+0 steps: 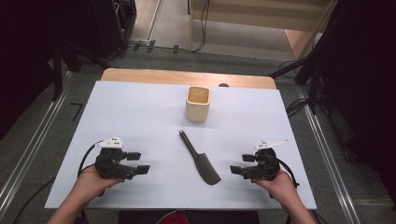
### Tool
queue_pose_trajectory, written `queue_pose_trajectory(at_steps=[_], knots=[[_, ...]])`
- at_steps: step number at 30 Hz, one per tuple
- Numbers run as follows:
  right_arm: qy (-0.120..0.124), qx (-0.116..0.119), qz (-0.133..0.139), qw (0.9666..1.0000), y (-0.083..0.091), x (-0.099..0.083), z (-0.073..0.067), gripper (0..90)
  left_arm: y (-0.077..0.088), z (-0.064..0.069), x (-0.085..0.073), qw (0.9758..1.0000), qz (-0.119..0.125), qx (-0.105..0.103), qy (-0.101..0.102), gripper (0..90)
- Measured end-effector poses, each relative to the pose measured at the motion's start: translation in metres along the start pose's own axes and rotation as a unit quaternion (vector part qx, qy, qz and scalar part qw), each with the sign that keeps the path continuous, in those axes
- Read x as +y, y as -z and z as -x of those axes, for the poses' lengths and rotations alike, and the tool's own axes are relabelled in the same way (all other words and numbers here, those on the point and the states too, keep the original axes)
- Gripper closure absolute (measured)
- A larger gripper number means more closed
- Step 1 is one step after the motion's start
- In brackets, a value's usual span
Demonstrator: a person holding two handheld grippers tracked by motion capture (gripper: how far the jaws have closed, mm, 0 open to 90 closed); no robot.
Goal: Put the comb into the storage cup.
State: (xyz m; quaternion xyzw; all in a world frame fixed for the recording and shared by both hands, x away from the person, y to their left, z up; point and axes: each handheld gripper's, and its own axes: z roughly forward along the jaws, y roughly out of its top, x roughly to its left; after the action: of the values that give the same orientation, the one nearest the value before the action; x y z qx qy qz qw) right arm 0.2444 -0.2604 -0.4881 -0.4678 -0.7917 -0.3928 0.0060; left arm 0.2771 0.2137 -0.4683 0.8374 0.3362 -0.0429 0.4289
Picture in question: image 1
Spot light wooden bench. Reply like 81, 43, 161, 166
188, 0, 339, 61

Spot hand-held gripper cable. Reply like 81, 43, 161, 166
77, 141, 104, 179
274, 156, 301, 189

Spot power strip with plugs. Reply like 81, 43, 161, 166
129, 38, 180, 54

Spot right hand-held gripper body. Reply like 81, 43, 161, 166
240, 139, 290, 181

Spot cream square cup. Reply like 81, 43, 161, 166
185, 86, 212, 123

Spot metal floor rail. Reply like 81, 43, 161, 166
0, 71, 75, 216
295, 85, 362, 224

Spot black hanging cable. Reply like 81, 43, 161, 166
186, 0, 210, 53

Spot person's right hand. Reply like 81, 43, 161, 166
253, 170, 302, 210

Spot person's red clothing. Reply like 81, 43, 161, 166
155, 210, 191, 224

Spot black tripod stand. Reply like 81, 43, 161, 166
269, 52, 326, 116

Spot black equipment cabinet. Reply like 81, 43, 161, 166
92, 0, 138, 60

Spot black metal stand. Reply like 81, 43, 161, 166
50, 40, 110, 101

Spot black curtain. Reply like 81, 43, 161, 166
311, 0, 396, 200

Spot left hand-held gripper cable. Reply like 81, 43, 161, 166
77, 141, 104, 179

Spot person's left hand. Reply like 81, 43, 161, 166
73, 165, 125, 206

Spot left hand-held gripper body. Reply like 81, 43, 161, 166
94, 136, 138, 181

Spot black floor cable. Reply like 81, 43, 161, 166
12, 176, 56, 224

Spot white board sheet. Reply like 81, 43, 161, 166
44, 80, 318, 210

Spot black floor cables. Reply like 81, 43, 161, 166
285, 98, 310, 119

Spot right hand-held gripper cable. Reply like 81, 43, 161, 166
274, 156, 301, 189

